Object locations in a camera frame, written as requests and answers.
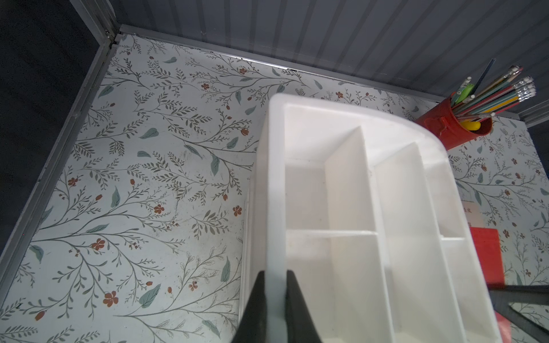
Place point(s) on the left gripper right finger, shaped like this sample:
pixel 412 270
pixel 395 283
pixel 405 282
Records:
pixel 300 325

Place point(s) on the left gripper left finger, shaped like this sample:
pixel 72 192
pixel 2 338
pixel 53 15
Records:
pixel 253 326

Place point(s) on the white plastic drawer organizer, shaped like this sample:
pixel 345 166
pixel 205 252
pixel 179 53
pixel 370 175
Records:
pixel 363 207

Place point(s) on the red postcard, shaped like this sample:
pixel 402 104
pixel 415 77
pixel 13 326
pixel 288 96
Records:
pixel 487 244

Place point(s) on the red pencil cup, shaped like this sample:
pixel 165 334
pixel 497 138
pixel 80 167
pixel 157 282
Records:
pixel 441 122

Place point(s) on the pencils bundle in cup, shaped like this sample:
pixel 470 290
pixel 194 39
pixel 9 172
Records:
pixel 474 107

